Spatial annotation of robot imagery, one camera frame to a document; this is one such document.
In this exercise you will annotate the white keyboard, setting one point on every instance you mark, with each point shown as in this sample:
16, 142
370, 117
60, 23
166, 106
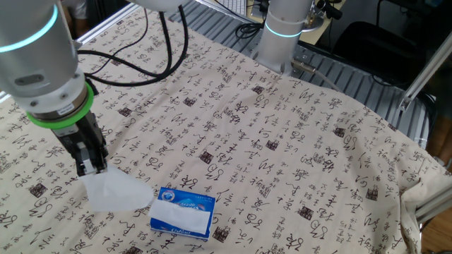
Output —
233, 5

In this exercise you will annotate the aluminium frame post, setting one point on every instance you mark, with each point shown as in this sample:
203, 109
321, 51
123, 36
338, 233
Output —
427, 70

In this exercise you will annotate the tan wooden desk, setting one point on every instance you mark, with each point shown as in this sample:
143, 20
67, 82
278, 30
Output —
332, 30

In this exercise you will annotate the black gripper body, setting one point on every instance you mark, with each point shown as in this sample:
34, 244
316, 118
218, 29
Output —
84, 130

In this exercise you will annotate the aluminium frame bar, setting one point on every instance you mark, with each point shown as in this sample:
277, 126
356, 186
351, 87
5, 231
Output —
434, 206

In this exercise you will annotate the blue tissue pack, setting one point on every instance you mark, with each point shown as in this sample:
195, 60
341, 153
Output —
183, 197

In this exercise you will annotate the white napkin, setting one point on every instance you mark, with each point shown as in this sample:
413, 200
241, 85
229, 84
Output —
180, 216
116, 192

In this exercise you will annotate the round metal stand base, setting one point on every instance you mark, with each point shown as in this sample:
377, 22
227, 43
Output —
314, 24

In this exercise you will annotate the beige calligraphy tablecloth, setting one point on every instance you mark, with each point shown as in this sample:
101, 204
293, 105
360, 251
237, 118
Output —
282, 158

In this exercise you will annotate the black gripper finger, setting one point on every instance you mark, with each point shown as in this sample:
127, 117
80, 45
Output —
97, 162
84, 158

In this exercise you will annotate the black office chair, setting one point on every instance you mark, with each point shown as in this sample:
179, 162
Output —
381, 53

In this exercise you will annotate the black cylindrical camera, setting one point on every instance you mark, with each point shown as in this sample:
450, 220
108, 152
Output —
332, 10

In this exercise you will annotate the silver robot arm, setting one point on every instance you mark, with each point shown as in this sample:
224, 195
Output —
31, 53

